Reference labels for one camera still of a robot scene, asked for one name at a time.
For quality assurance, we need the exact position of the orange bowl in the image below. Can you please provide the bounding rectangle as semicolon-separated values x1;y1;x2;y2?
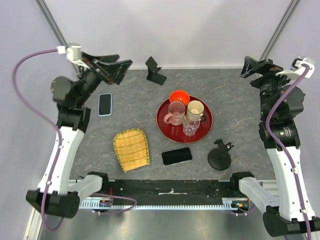
169;90;190;106

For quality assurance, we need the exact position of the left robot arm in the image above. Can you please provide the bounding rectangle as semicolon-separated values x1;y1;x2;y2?
25;52;133;219

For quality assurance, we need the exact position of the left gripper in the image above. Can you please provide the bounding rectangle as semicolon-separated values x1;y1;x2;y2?
76;51;133;106

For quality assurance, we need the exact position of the black folding phone stand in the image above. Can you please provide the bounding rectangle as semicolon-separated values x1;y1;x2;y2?
145;56;167;86

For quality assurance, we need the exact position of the yellow bamboo basket tray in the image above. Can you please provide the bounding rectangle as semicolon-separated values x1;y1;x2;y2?
113;128;150;173

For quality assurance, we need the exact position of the slotted cable duct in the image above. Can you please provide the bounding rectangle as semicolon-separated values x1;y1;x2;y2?
79;197;249;211

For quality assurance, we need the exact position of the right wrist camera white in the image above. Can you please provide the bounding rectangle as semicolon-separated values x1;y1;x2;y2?
275;56;316;80

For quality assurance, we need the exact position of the cream mug black handle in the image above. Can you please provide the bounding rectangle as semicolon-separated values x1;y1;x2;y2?
186;100;207;122

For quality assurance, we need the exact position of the pink ghost mug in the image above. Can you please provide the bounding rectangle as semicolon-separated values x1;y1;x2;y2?
163;100;186;126

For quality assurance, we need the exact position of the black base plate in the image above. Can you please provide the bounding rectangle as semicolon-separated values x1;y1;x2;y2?
99;179;246;205

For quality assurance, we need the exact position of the black phone teal case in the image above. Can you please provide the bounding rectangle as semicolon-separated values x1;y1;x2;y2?
161;147;193;166

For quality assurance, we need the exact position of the red round tray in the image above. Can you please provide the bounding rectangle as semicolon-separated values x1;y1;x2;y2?
156;95;213;144

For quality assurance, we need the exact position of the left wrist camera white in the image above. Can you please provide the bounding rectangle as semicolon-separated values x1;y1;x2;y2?
56;43;82;63

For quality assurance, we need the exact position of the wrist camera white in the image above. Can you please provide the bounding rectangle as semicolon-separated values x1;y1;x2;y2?
275;56;316;80
56;43;82;63

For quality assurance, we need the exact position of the clear glass tumbler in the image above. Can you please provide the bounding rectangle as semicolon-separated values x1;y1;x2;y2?
182;117;200;137

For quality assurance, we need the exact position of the right aluminium frame post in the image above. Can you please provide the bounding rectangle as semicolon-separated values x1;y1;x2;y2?
259;0;301;61

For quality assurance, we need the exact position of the aluminium frame post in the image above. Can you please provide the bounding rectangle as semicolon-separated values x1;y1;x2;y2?
35;0;68;47
259;0;301;61

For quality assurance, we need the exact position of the black round base phone stand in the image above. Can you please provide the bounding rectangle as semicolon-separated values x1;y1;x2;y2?
207;139;234;171

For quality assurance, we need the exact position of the blue case phone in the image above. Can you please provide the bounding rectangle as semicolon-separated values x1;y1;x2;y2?
98;93;113;117

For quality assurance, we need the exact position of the left aluminium frame post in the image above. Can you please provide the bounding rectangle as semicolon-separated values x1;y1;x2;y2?
35;0;68;47

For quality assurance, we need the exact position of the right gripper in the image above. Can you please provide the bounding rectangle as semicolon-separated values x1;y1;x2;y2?
241;55;302;119

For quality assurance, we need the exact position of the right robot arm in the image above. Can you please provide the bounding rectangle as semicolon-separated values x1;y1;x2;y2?
229;56;320;239

